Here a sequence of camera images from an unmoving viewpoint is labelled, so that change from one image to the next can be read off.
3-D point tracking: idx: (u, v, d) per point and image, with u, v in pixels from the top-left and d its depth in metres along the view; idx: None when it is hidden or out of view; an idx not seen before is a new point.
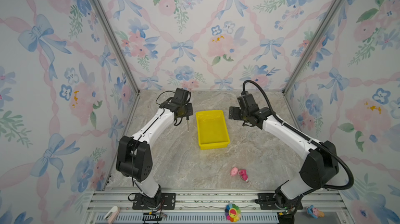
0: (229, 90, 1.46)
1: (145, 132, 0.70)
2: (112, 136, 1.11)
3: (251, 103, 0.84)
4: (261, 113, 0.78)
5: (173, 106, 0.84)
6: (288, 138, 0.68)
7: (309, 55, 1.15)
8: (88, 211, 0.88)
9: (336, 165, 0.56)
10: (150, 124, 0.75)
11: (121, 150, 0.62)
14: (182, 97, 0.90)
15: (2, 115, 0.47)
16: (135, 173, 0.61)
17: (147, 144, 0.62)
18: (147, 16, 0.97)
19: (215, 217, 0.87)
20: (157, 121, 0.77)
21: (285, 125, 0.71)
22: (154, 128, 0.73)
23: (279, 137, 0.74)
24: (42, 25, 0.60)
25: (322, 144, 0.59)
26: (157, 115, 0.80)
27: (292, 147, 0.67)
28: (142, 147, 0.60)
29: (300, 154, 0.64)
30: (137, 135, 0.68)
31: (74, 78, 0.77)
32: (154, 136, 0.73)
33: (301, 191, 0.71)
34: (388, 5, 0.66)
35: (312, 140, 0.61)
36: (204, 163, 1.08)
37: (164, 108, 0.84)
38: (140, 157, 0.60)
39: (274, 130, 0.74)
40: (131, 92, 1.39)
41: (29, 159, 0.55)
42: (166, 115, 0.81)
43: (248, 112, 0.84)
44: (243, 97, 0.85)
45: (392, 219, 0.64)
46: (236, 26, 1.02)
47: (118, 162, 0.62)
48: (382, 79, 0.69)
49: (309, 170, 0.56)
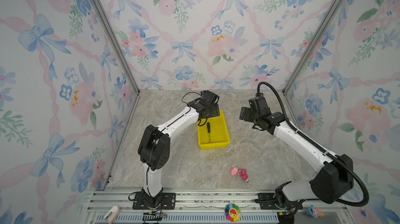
0: (229, 90, 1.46)
1: (169, 126, 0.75)
2: (112, 136, 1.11)
3: (264, 107, 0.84)
4: (273, 118, 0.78)
5: (199, 107, 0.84)
6: (302, 148, 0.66)
7: (309, 55, 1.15)
8: (88, 210, 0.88)
9: (350, 180, 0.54)
10: (175, 119, 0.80)
11: (145, 137, 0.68)
14: (210, 99, 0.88)
15: (2, 115, 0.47)
16: (150, 161, 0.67)
17: (169, 137, 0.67)
18: (147, 16, 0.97)
19: (215, 217, 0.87)
20: (182, 117, 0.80)
21: (299, 133, 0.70)
22: (178, 123, 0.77)
23: (291, 145, 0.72)
24: (42, 25, 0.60)
25: (338, 158, 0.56)
26: (183, 112, 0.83)
27: (305, 157, 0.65)
28: (163, 138, 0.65)
29: (313, 166, 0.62)
30: (162, 127, 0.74)
31: (74, 78, 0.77)
32: (177, 130, 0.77)
33: (303, 194, 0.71)
34: (388, 5, 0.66)
35: (328, 153, 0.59)
36: (204, 163, 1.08)
37: (190, 107, 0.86)
38: (160, 147, 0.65)
39: (287, 138, 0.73)
40: (131, 92, 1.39)
41: (29, 159, 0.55)
42: (191, 114, 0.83)
43: (260, 116, 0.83)
44: (255, 99, 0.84)
45: (393, 219, 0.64)
46: (236, 26, 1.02)
47: (140, 146, 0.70)
48: (382, 79, 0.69)
49: (322, 183, 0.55)
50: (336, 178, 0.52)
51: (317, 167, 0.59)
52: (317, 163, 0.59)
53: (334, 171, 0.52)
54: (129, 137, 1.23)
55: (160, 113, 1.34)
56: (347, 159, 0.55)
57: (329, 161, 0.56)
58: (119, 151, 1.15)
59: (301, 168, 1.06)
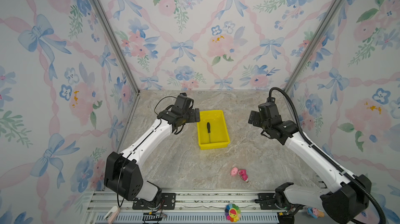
0: (229, 90, 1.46)
1: (136, 149, 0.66)
2: (112, 136, 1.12)
3: (274, 114, 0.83)
4: (285, 128, 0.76)
5: (172, 116, 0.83)
6: (316, 164, 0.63)
7: (309, 55, 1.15)
8: (88, 211, 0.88)
9: (366, 202, 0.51)
10: (143, 138, 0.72)
11: (109, 168, 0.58)
14: (183, 105, 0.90)
15: (2, 115, 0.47)
16: (123, 193, 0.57)
17: (136, 164, 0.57)
18: (147, 16, 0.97)
19: (215, 217, 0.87)
20: (152, 134, 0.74)
21: (313, 148, 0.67)
22: (147, 144, 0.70)
23: (302, 158, 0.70)
24: (42, 25, 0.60)
25: (356, 178, 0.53)
26: (152, 128, 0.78)
27: (318, 173, 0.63)
28: (130, 167, 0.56)
29: (326, 184, 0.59)
30: (127, 152, 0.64)
31: (74, 78, 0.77)
32: (147, 151, 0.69)
33: (305, 200, 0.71)
34: (388, 5, 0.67)
35: (346, 172, 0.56)
36: (204, 163, 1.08)
37: (161, 119, 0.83)
38: (128, 177, 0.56)
39: (299, 151, 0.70)
40: (131, 93, 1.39)
41: (29, 158, 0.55)
42: (162, 128, 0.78)
43: (271, 125, 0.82)
44: (266, 106, 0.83)
45: (392, 219, 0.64)
46: (236, 26, 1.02)
47: (105, 179, 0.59)
48: (382, 79, 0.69)
49: (336, 203, 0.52)
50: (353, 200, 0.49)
51: (332, 186, 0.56)
52: (333, 183, 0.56)
53: (352, 193, 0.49)
54: (129, 137, 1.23)
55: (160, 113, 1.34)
56: (365, 180, 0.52)
57: (347, 182, 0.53)
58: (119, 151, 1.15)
59: (301, 168, 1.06)
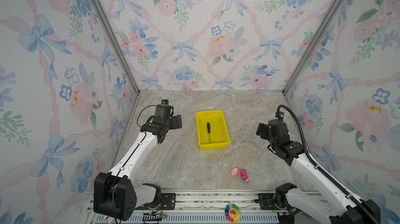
0: (229, 90, 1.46)
1: (125, 165, 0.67)
2: (112, 136, 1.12)
3: (284, 134, 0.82)
4: (292, 149, 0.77)
5: (155, 128, 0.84)
6: (321, 185, 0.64)
7: (309, 55, 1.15)
8: (88, 211, 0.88)
9: None
10: (130, 154, 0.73)
11: (98, 191, 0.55)
14: (163, 114, 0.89)
15: (2, 115, 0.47)
16: (117, 213, 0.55)
17: (128, 179, 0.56)
18: (147, 17, 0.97)
19: (215, 217, 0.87)
20: (138, 148, 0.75)
21: (319, 169, 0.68)
22: (135, 158, 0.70)
23: (309, 179, 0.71)
24: (42, 25, 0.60)
25: (363, 203, 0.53)
26: (138, 142, 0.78)
27: (324, 195, 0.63)
28: (122, 184, 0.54)
29: (334, 207, 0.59)
30: (116, 171, 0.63)
31: (74, 78, 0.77)
32: (136, 166, 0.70)
33: (310, 211, 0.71)
34: (388, 5, 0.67)
35: (351, 195, 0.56)
36: (204, 163, 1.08)
37: (146, 132, 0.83)
38: (121, 195, 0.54)
39: (305, 172, 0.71)
40: (131, 93, 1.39)
41: (29, 158, 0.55)
42: (148, 140, 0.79)
43: (278, 145, 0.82)
44: (276, 125, 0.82)
45: (393, 219, 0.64)
46: (236, 26, 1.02)
47: (96, 203, 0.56)
48: (382, 79, 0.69)
49: None
50: None
51: (339, 210, 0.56)
52: (340, 206, 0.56)
53: (358, 218, 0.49)
54: (129, 137, 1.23)
55: None
56: (373, 205, 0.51)
57: (353, 206, 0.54)
58: (119, 151, 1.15)
59: None
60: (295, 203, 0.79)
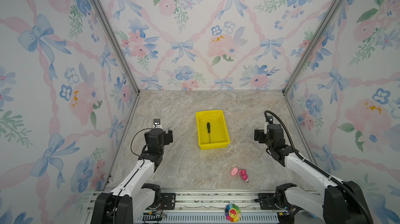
0: (229, 90, 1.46)
1: (125, 186, 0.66)
2: (112, 136, 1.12)
3: (279, 137, 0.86)
4: (284, 151, 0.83)
5: (152, 157, 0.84)
6: (308, 174, 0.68)
7: (309, 55, 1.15)
8: (88, 211, 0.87)
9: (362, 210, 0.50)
10: (130, 175, 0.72)
11: (97, 210, 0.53)
14: (156, 142, 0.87)
15: (2, 115, 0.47)
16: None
17: (130, 198, 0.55)
18: (147, 17, 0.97)
19: (215, 217, 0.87)
20: (138, 172, 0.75)
21: (305, 162, 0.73)
22: (136, 179, 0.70)
23: (300, 174, 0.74)
24: (42, 25, 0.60)
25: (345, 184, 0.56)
26: (137, 166, 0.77)
27: (313, 184, 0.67)
28: (124, 202, 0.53)
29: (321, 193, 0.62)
30: (117, 190, 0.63)
31: (74, 78, 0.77)
32: (136, 188, 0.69)
33: (306, 206, 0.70)
34: (388, 5, 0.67)
35: (333, 177, 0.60)
36: (204, 163, 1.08)
37: (144, 160, 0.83)
38: (122, 215, 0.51)
39: (295, 167, 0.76)
40: (131, 93, 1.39)
41: (29, 158, 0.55)
42: (147, 165, 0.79)
43: (273, 147, 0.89)
44: (273, 128, 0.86)
45: (393, 219, 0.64)
46: (236, 26, 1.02)
47: None
48: (381, 79, 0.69)
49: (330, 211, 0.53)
50: (341, 202, 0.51)
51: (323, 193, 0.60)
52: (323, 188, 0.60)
53: (338, 194, 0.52)
54: (129, 137, 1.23)
55: (160, 113, 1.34)
56: (354, 186, 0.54)
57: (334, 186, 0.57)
58: (119, 151, 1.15)
59: None
60: (295, 201, 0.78)
